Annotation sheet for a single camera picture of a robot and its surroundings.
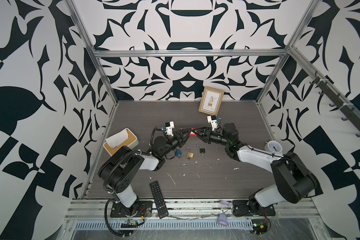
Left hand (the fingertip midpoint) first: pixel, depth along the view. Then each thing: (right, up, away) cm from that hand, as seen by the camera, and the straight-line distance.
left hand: (193, 128), depth 77 cm
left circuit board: (-30, -45, -4) cm, 54 cm away
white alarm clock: (+50, -13, +16) cm, 54 cm away
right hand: (0, -2, +1) cm, 3 cm away
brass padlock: (-1, -17, +16) cm, 23 cm away
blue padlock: (-8, -17, +18) cm, 26 cm away
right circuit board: (+30, -46, -6) cm, 55 cm away
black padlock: (+6, -15, +18) cm, 24 cm away
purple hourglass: (+13, -41, -7) cm, 43 cm away
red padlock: (0, -3, +1) cm, 4 cm away
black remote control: (-19, -34, +1) cm, 38 cm away
